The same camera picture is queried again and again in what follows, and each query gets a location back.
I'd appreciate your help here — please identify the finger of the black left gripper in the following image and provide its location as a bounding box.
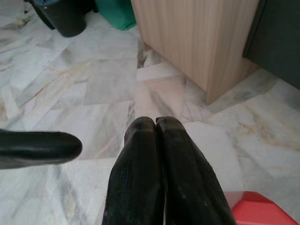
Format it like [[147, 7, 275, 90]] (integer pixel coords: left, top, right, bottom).
[[0, 128, 83, 170]]

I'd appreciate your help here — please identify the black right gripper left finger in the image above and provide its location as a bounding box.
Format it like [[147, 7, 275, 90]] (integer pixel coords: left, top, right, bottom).
[[101, 116, 167, 225]]

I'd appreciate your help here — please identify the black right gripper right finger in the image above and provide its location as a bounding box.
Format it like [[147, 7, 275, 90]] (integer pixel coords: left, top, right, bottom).
[[156, 116, 235, 225]]

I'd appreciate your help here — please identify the red plastic stool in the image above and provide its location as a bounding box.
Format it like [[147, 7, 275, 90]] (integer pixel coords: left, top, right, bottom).
[[225, 191, 300, 225]]

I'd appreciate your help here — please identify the black waste bin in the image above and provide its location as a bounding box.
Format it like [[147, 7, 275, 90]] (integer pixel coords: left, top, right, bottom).
[[24, 0, 88, 38]]

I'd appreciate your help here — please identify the light wooden cabinet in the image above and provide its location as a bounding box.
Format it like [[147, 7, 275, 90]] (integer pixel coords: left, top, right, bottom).
[[130, 0, 268, 104]]

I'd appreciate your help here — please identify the green plastic bag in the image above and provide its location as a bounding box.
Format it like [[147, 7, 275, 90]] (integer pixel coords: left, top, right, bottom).
[[93, 0, 138, 31]]

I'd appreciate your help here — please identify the black box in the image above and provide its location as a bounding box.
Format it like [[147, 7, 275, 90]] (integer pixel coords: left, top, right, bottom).
[[242, 0, 300, 83]]

